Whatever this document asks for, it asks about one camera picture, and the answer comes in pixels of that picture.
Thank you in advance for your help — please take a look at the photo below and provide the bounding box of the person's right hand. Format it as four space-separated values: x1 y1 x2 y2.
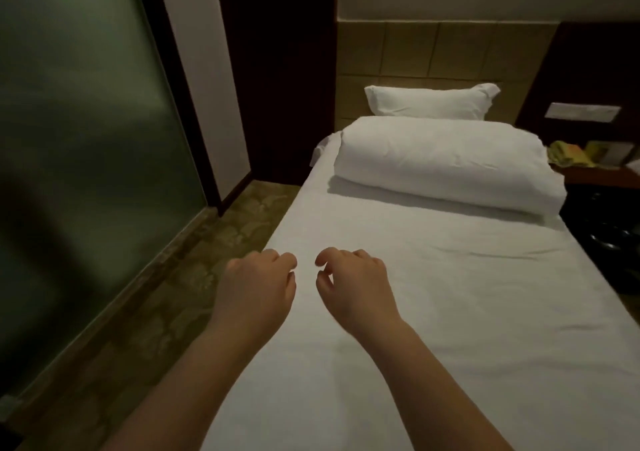
314 246 403 345

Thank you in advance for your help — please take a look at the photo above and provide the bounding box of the person's left hand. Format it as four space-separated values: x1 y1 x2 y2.
208 250 299 345

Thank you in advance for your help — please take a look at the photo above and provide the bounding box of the white bed sheet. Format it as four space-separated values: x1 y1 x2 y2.
200 133 640 451

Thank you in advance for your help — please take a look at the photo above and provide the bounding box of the white duvet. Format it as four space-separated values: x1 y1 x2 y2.
333 115 568 217

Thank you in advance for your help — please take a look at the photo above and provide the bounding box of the white pillow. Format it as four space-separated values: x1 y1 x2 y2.
364 82 502 123

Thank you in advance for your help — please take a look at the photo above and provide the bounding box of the person's left forearm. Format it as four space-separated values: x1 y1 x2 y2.
100 326 266 451

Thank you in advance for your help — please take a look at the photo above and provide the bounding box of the person's right forearm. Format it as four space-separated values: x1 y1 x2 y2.
362 320 513 451

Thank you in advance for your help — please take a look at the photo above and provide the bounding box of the frosted glass partition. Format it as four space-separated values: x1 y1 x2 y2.
0 0 211 397

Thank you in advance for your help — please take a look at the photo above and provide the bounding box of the dark wooden column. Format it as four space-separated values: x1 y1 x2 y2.
215 0 339 189

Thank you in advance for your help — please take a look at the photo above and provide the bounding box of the yellow telephone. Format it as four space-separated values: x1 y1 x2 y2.
547 140 597 169

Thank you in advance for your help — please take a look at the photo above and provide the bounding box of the beige padded headboard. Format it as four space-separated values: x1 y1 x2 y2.
335 20 561 131

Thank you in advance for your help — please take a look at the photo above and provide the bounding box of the reddish wooden nightstand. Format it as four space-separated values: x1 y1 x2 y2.
555 163 640 217

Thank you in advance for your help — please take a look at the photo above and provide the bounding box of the pale green box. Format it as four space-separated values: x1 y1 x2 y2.
585 140 635 169

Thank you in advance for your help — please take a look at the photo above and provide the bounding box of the white switch panel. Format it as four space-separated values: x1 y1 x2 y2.
544 101 622 125

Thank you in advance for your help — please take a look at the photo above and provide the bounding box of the dark wooden wall panel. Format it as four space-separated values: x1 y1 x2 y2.
515 20 640 157

